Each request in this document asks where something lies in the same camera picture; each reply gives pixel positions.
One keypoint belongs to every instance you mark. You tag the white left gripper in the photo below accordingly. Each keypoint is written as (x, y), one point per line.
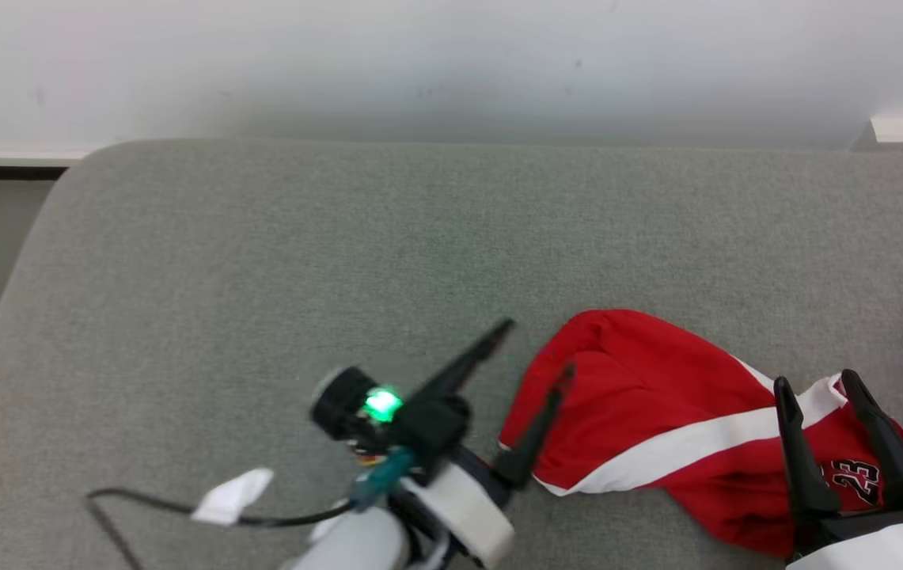
(459, 499)

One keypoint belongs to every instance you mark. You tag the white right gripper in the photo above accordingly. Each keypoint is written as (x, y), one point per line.
(878, 546)

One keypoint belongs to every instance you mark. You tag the red shorts wide white stripe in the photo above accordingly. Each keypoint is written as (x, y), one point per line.
(641, 372)

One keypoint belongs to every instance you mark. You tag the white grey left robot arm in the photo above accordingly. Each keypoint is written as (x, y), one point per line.
(356, 546)

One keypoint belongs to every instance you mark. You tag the dark baseboard strip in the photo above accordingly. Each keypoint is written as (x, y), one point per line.
(0, 172)

